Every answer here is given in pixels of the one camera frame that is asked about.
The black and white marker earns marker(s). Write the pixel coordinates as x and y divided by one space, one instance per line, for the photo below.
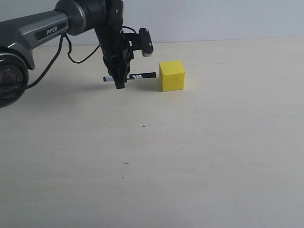
133 76

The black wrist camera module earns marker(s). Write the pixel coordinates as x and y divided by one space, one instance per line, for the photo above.
141 41

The yellow cube block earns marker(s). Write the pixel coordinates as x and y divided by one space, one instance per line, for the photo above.
172 75

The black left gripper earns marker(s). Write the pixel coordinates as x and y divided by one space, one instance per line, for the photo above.
115 47

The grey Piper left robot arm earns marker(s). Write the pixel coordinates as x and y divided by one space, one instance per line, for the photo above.
18 38

